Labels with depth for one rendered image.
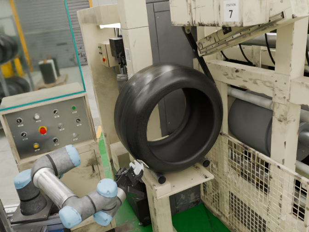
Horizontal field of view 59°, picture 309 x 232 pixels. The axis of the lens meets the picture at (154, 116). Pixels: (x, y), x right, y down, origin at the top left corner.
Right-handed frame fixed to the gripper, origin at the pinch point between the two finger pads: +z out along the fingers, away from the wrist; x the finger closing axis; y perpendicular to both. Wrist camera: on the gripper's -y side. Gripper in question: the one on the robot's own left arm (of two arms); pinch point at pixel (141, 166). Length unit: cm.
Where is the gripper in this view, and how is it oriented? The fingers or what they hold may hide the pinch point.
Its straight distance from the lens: 136.2
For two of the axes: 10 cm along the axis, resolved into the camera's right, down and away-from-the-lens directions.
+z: 4.0, -5.0, 7.7
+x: -7.9, 2.4, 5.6
